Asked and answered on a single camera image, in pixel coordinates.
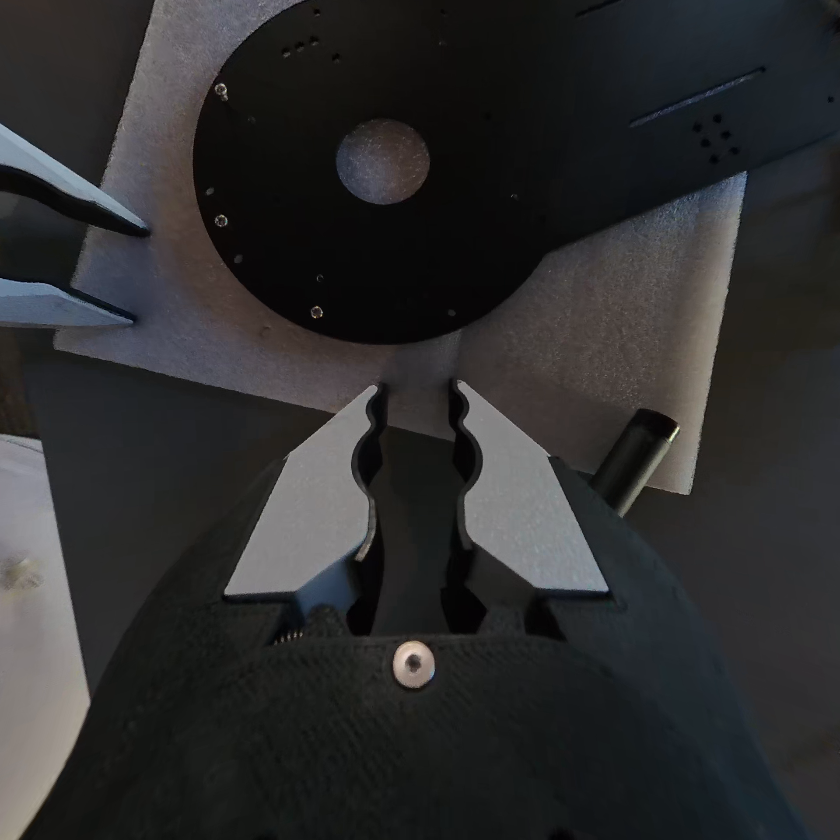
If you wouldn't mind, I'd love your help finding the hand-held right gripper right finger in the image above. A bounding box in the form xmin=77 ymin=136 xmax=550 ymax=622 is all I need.
xmin=448 ymin=378 xmax=613 ymax=621

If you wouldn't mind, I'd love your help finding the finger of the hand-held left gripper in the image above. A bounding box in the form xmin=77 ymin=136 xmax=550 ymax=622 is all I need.
xmin=0 ymin=123 xmax=152 ymax=237
xmin=0 ymin=274 xmax=137 ymax=328

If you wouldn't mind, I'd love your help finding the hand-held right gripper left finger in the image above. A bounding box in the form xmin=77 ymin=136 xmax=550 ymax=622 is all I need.
xmin=223 ymin=382 xmax=391 ymax=621

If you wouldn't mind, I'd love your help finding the white foam sheet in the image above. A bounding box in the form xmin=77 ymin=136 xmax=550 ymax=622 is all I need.
xmin=52 ymin=0 xmax=749 ymax=496

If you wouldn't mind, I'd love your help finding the dark desk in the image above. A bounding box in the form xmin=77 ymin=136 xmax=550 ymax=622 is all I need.
xmin=0 ymin=0 xmax=840 ymax=840

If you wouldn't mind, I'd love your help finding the black round metal plate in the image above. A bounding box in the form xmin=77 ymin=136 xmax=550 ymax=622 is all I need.
xmin=193 ymin=0 xmax=581 ymax=345

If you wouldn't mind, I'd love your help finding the white paper sheet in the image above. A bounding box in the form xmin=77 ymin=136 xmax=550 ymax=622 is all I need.
xmin=0 ymin=433 xmax=89 ymax=840

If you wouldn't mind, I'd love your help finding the black slotted metal plate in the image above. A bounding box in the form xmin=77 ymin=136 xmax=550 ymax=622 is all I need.
xmin=545 ymin=0 xmax=840 ymax=253

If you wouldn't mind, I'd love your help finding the black cylindrical tool handle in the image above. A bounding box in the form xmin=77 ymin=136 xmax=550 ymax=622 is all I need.
xmin=587 ymin=408 xmax=681 ymax=516

